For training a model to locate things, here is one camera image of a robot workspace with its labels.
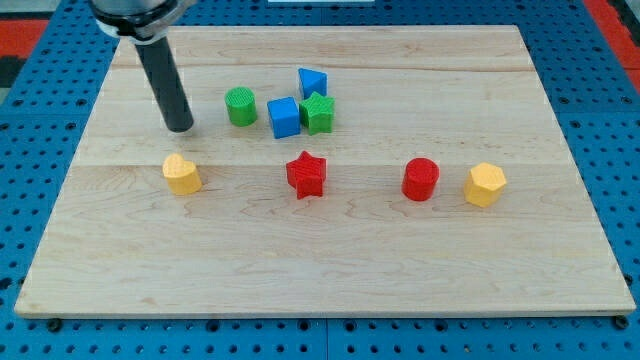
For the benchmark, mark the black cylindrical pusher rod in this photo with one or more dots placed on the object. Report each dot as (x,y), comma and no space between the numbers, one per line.
(161,71)

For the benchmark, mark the blue cube block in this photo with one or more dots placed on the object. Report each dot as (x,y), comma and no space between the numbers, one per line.
(284,117)

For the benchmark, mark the green cylinder block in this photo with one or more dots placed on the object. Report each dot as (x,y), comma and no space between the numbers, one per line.
(241,106)

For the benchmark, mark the yellow heart block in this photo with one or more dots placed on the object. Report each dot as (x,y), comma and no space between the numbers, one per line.
(181,175)

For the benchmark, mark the blue triangle block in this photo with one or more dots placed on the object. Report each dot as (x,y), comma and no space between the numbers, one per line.
(312,81)

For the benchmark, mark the green star block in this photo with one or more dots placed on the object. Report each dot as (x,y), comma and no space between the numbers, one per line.
(317,113)

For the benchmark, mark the red star block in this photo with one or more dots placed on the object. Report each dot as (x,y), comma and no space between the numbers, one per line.
(307,175)

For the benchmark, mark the wooden board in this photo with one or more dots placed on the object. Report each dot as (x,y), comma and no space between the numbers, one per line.
(119,244)

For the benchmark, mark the red cylinder block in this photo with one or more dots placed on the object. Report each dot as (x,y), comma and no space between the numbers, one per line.
(420,178)

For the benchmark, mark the yellow hexagon block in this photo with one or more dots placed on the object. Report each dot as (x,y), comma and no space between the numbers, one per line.
(484,184)

